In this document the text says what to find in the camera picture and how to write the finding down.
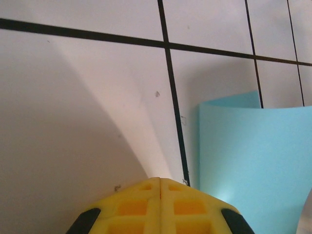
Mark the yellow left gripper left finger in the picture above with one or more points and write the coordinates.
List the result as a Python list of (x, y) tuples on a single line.
[(131, 214)]

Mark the light blue paper sheet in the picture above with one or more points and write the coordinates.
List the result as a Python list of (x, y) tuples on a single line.
[(248, 158)]

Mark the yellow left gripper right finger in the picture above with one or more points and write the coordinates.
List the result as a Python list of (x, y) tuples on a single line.
[(190, 214)]

